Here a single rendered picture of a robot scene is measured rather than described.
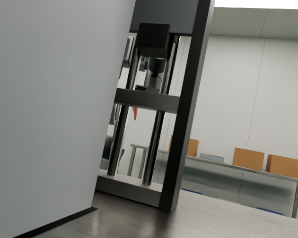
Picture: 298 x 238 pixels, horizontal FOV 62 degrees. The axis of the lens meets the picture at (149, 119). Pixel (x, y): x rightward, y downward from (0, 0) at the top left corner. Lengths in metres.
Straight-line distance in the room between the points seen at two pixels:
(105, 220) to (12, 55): 0.18
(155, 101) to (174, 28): 0.11
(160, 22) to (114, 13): 0.14
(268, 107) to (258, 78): 0.45
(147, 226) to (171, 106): 0.17
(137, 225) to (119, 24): 0.22
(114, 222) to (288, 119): 3.73
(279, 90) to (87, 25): 3.82
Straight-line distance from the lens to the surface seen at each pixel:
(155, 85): 0.75
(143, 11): 0.43
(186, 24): 0.40
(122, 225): 0.28
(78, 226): 0.26
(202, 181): 3.83
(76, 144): 0.24
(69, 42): 0.22
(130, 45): 1.40
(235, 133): 3.82
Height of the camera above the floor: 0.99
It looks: 5 degrees up
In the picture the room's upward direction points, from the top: 11 degrees clockwise
